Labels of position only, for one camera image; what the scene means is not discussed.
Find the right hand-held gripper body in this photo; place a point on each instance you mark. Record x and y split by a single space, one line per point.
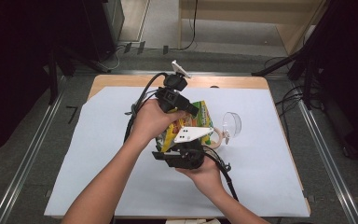
186 155

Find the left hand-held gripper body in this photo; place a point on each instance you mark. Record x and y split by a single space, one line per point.
169 99

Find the yellow green seasoning pouch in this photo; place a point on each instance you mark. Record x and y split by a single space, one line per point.
203 119

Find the glass jar with beige lid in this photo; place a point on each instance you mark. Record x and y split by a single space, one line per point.
231 124

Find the person's left hand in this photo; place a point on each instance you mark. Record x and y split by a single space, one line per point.
150 123

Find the person's right hand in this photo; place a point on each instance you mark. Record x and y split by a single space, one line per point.
208 177

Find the white cloth mat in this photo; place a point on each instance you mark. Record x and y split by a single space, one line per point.
261 186

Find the black cabinet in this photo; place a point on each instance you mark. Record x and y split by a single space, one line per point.
96 28

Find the black stand legs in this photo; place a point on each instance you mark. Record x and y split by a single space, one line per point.
53 77
307 81

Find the light wooden shelf unit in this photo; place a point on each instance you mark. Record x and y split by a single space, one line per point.
292 31

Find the dark curtain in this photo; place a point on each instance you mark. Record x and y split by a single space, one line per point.
9 77
351 77

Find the metal floor rail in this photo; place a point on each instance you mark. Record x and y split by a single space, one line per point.
24 165
329 161

